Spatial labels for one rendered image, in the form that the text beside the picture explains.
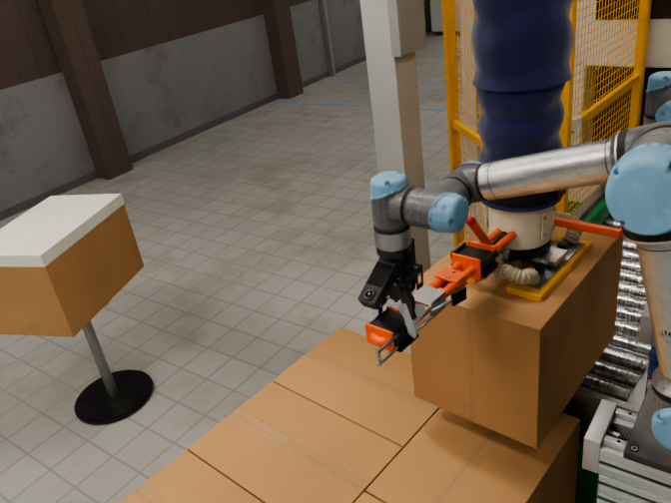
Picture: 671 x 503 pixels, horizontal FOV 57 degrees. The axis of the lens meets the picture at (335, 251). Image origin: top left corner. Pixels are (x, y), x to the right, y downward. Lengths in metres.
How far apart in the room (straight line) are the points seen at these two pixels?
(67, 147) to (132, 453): 4.24
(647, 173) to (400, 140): 2.04
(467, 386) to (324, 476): 0.52
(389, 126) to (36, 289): 1.68
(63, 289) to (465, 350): 1.72
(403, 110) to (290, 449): 1.59
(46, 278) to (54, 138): 4.08
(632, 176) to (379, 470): 1.29
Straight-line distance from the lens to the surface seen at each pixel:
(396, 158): 2.95
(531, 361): 1.66
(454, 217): 1.14
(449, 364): 1.82
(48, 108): 6.69
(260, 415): 2.23
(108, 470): 3.10
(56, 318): 2.84
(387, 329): 1.33
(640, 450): 1.38
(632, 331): 2.55
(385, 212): 1.20
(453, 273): 1.53
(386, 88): 2.87
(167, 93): 7.48
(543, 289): 1.70
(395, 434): 2.07
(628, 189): 0.97
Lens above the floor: 2.00
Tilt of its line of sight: 28 degrees down
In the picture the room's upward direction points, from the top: 9 degrees counter-clockwise
